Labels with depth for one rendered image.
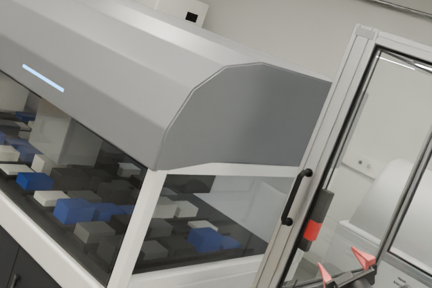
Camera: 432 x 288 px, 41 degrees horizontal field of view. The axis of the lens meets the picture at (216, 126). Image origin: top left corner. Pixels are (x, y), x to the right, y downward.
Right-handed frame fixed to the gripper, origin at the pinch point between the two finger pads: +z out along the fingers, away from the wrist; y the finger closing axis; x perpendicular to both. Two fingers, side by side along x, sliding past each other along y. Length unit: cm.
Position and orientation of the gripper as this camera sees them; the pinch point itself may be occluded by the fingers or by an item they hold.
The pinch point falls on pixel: (336, 258)
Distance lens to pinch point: 152.5
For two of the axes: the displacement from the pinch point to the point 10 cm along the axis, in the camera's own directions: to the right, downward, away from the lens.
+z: -3.8, -5.8, 7.2
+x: 1.8, 7.2, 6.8
